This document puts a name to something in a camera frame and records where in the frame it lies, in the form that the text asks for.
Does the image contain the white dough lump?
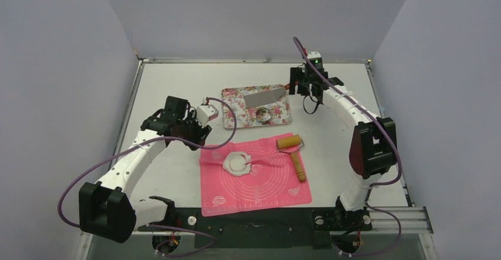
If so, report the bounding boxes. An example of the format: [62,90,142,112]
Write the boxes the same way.
[223,152,252,177]

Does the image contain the floral rectangular tray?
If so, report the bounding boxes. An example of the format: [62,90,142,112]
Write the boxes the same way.
[221,84,293,129]

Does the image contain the wooden rolling pin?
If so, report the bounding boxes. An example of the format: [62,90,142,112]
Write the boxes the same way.
[276,135,307,183]

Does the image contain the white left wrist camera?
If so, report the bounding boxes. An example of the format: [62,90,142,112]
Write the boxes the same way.
[196,104,219,128]

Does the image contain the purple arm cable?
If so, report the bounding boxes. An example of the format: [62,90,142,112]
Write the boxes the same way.
[292,36,404,258]
[57,97,238,258]

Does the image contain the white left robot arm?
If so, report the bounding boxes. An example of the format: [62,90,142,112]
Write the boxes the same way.
[79,96,219,243]

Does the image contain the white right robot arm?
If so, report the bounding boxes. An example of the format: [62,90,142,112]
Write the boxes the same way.
[288,57,398,229]

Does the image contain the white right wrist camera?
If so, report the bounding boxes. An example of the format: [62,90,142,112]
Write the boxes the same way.
[307,51,322,64]

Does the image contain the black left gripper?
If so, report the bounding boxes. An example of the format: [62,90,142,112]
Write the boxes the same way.
[177,111,211,150]

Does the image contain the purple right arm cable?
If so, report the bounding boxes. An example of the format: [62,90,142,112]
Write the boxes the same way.
[292,36,404,258]

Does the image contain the round metal dough cutter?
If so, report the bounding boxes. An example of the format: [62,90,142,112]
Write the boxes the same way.
[255,107,272,125]

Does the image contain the pink silicone baking mat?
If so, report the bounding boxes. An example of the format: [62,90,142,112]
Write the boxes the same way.
[199,133,312,217]

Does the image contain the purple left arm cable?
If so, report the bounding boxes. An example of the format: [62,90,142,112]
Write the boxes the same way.
[57,97,238,258]

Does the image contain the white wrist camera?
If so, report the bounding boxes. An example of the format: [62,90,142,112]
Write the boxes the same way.
[196,104,219,128]
[307,51,322,64]

